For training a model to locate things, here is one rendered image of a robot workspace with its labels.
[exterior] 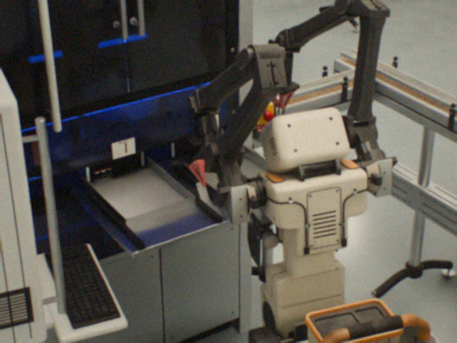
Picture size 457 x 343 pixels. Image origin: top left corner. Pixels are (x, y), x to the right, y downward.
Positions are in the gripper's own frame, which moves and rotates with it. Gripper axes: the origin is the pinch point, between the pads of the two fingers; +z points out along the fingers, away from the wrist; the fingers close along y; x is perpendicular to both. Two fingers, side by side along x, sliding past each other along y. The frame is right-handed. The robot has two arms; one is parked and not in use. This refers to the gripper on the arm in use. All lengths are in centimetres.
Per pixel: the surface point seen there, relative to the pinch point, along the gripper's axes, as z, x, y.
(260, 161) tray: 24.2, 2.3, 5.6
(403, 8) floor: 137, -389, 201
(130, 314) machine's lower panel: 84, 47, 27
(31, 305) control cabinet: 16, 111, -10
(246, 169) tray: 26.1, 7.9, 7.3
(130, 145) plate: 13, 41, 31
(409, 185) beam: 61, -75, -11
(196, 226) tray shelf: 24, 46, -7
